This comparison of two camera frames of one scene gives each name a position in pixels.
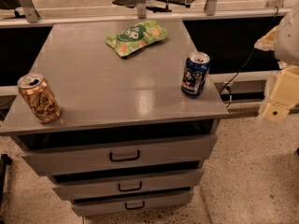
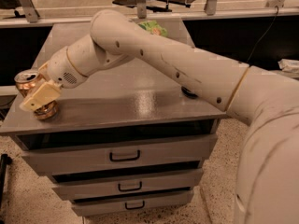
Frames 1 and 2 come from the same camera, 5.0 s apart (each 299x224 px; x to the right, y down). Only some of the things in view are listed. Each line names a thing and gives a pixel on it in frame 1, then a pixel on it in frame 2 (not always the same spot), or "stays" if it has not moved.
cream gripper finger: x=285 y=95 -> x=60 y=72
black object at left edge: x=5 y=161 stays
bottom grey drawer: x=129 y=203 stays
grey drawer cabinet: x=127 y=140 stays
